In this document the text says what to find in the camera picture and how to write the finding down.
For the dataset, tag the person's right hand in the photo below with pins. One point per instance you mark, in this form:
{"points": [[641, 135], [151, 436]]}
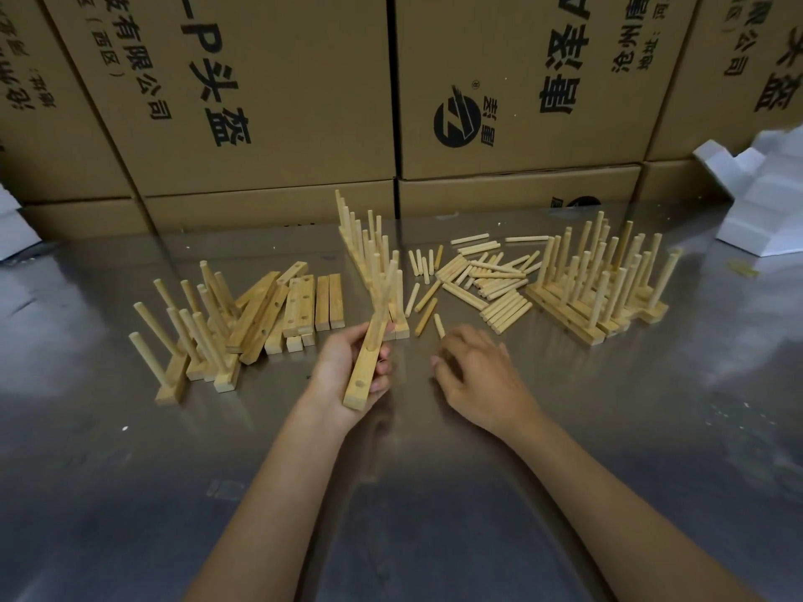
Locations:
{"points": [[489, 382]]}

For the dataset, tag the person's left hand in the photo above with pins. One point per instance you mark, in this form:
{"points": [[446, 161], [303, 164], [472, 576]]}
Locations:
{"points": [[332, 376]]}

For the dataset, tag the pile of wooden dowels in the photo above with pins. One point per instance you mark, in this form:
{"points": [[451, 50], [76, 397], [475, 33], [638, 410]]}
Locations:
{"points": [[495, 307]]}

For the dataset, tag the pile of drilled wooden bars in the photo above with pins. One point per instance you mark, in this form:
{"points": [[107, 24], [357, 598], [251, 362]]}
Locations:
{"points": [[301, 300]]}

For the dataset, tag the person's right forearm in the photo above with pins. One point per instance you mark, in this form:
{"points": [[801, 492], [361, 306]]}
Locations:
{"points": [[627, 514]]}

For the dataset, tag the person's left forearm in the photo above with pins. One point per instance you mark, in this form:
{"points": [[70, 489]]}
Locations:
{"points": [[270, 514]]}

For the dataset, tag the stack of white foam blocks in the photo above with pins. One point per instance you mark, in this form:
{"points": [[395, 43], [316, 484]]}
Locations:
{"points": [[12, 238], [759, 213]]}

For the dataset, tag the clear tape patch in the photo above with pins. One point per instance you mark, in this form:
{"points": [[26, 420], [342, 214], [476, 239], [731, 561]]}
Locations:
{"points": [[226, 490]]}

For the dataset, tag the shiny metal table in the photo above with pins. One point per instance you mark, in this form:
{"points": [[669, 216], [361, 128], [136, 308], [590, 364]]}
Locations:
{"points": [[94, 476]]}

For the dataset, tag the stack of brown cardboard boxes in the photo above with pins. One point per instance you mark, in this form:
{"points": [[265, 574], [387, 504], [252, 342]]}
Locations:
{"points": [[301, 100]]}

